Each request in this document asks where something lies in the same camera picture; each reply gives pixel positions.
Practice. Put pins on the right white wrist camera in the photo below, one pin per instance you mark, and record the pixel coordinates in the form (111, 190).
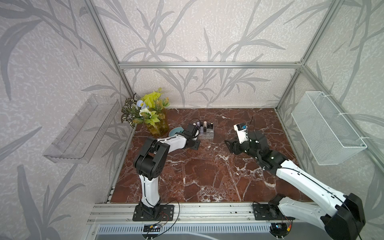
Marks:
(242, 132)

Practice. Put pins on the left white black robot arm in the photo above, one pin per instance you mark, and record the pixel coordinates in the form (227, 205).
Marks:
(151, 160)

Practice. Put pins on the clear acrylic wall shelf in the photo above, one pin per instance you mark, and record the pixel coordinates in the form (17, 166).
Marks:
(79, 140)

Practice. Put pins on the clear acrylic lipstick organizer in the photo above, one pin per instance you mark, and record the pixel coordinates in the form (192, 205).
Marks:
(208, 136)

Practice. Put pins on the artificial plant in amber vase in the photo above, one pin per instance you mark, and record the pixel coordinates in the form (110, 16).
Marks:
(150, 110)

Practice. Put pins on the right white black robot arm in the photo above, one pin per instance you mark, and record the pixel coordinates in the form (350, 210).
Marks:
(341, 216)

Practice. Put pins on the white wire mesh basket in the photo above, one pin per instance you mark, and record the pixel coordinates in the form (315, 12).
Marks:
(328, 134)

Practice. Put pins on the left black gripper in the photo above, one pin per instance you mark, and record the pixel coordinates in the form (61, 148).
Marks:
(197, 146)

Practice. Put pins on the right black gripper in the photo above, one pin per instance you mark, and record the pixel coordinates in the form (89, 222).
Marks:
(234, 144)

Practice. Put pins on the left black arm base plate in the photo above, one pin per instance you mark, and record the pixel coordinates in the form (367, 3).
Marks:
(143, 213)

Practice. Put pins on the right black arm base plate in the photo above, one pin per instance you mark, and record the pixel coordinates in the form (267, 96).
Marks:
(269, 211)

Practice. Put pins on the small electronics board with wires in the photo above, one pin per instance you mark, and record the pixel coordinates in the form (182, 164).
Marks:
(148, 229)

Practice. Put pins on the aluminium frame crossbar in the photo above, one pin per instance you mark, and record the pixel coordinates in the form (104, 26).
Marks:
(210, 65)

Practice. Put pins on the teal plastic dustpan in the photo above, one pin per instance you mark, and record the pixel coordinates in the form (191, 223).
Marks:
(175, 131)

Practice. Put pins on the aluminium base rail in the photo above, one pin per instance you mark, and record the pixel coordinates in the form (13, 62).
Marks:
(225, 212)

